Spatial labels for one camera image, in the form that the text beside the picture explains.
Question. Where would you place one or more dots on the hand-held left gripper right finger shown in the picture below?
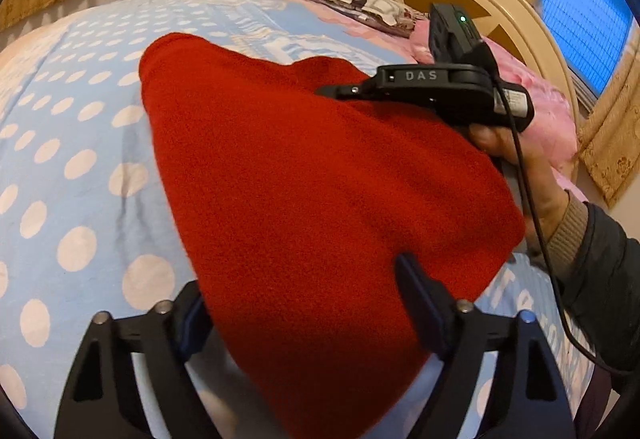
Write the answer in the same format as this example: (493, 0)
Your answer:
(420, 304)

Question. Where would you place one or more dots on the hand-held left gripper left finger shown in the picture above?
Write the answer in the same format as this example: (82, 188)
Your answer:
(191, 324)

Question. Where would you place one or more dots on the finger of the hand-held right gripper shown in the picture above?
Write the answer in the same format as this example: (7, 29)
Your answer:
(350, 90)

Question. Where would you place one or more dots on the red knitted sweater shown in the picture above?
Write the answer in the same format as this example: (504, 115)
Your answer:
(310, 199)

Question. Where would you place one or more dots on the person's right forearm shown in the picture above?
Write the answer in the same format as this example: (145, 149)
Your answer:
(595, 269)

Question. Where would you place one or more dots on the person's right hand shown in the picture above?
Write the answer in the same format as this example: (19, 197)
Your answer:
(520, 174)

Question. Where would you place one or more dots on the window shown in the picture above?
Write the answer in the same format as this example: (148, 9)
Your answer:
(585, 14)

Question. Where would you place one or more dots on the polka dot bed sheet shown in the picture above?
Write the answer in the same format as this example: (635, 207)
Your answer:
(80, 129)

